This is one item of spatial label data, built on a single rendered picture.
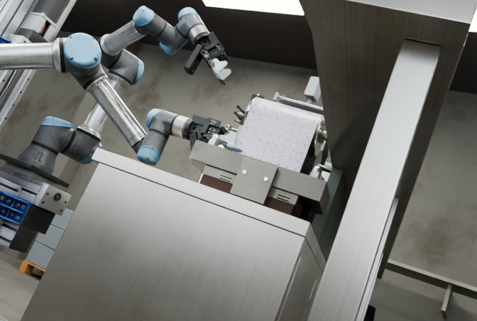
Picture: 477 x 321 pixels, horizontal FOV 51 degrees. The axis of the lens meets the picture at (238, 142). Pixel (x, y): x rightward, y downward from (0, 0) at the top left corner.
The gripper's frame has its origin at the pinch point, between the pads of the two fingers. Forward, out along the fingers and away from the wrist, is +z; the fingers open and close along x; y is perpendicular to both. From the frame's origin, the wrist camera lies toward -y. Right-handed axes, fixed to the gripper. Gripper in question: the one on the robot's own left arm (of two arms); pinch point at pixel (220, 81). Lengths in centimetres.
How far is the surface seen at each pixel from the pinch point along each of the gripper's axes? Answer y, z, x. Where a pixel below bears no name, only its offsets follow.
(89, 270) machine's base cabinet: -57, 50, -31
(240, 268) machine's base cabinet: -21, 70, -31
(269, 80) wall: 68, -220, 402
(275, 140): 5.0, 33.6, -5.0
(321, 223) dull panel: 4, 64, -3
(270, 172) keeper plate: -2, 50, -27
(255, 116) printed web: 3.6, 22.3, -5.0
